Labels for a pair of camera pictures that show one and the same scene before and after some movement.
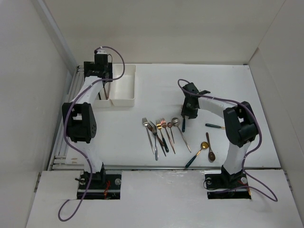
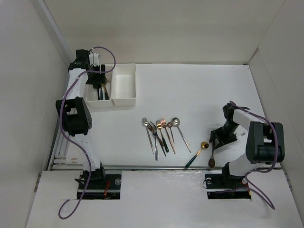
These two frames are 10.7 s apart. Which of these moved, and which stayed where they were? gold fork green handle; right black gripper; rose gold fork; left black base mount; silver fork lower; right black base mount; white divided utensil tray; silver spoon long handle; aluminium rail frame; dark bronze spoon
Moved: right black gripper; dark bronze spoon
Stayed: left black base mount; silver fork lower; rose gold fork; right black base mount; gold fork green handle; silver spoon long handle; white divided utensil tray; aluminium rail frame
